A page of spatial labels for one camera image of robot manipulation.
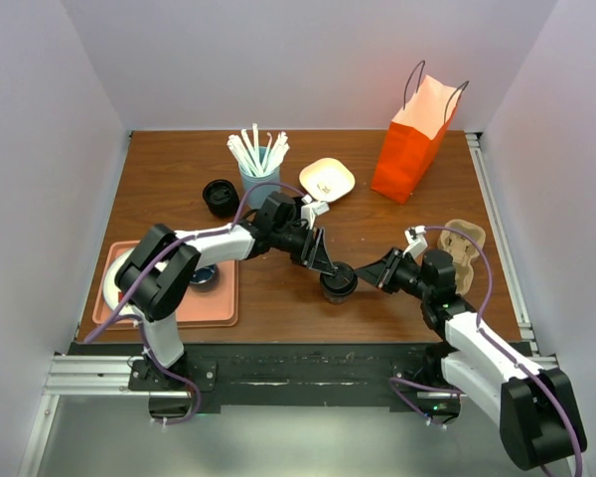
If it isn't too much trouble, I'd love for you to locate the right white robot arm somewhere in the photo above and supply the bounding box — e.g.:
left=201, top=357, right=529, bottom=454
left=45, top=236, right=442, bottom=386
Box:
left=355, top=248, right=587, bottom=470

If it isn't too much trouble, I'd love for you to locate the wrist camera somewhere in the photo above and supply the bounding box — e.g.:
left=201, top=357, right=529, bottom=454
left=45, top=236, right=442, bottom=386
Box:
left=255, top=191, right=329, bottom=235
left=404, top=226, right=428, bottom=258

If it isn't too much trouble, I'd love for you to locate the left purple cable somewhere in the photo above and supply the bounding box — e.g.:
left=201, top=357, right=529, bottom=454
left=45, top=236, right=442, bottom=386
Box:
left=82, top=181, right=309, bottom=426

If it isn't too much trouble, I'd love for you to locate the orange paper gift bag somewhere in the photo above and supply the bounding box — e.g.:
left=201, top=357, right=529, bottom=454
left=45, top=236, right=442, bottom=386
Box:
left=372, top=61, right=469, bottom=205

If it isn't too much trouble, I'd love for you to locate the pink plastic tray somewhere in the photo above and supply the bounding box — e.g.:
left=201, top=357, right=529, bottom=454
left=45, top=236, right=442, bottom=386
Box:
left=91, top=240, right=238, bottom=329

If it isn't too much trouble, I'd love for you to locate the purple cable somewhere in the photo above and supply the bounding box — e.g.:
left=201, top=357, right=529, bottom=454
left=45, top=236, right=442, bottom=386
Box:
left=387, top=226, right=587, bottom=477
left=82, top=181, right=309, bottom=426

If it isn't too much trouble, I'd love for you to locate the brown takeout coffee cup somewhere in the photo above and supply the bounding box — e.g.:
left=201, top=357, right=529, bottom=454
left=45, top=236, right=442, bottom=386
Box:
left=323, top=289, right=354, bottom=304

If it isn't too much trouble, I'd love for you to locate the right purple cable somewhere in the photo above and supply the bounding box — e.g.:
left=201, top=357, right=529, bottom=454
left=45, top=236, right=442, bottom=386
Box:
left=387, top=226, right=587, bottom=477

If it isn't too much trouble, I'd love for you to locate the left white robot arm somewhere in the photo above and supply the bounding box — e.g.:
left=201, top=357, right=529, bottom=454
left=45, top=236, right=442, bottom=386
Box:
left=110, top=219, right=342, bottom=391

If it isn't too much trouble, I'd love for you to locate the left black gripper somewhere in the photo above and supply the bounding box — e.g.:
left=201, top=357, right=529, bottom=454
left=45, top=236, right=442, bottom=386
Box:
left=272, top=228, right=332, bottom=279

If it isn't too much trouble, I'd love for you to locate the cream square bowl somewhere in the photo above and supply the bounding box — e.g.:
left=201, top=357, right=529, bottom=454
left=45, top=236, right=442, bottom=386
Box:
left=299, top=157, right=356, bottom=204

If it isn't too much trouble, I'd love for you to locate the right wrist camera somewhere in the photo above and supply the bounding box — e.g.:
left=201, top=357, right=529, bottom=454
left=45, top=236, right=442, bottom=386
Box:
left=404, top=226, right=428, bottom=258

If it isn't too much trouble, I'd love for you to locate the aluminium frame rail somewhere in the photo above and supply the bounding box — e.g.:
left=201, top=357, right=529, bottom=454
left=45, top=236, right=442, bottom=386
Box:
left=43, top=355, right=150, bottom=397

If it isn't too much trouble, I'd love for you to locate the black coffee cup lid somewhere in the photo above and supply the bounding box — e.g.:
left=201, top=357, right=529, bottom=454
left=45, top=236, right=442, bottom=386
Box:
left=319, top=261, right=358, bottom=291

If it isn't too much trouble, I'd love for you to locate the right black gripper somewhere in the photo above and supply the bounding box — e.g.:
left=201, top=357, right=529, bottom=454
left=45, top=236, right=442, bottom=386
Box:
left=353, top=248, right=430, bottom=302

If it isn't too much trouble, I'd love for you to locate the blue straw holder cup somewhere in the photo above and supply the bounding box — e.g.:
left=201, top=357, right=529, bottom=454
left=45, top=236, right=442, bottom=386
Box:
left=239, top=161, right=280, bottom=209

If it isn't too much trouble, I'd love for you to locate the stack of black lids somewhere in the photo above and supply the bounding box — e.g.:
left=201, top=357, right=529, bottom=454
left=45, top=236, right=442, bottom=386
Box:
left=202, top=179, right=239, bottom=219

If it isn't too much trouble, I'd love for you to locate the white wrapped straws bundle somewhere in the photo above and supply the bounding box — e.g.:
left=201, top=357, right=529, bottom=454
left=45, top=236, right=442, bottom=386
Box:
left=226, top=123, right=290, bottom=179

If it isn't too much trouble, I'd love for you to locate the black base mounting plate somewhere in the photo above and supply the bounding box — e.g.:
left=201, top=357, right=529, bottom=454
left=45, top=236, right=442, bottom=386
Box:
left=68, top=343, right=461, bottom=418

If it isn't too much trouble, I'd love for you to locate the white fruit pattern plate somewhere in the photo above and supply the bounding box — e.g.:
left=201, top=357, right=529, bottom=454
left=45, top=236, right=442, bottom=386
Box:
left=101, top=247, right=133, bottom=311

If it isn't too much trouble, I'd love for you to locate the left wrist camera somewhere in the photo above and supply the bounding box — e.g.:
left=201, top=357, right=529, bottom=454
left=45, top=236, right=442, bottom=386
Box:
left=255, top=191, right=329, bottom=235

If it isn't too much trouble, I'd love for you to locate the cardboard cup carrier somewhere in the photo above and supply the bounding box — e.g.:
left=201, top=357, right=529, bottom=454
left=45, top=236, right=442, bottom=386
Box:
left=437, top=219, right=486, bottom=295

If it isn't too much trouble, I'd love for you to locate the dark blue mug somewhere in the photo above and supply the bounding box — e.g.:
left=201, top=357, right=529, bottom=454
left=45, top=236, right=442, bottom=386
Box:
left=189, top=264, right=220, bottom=292

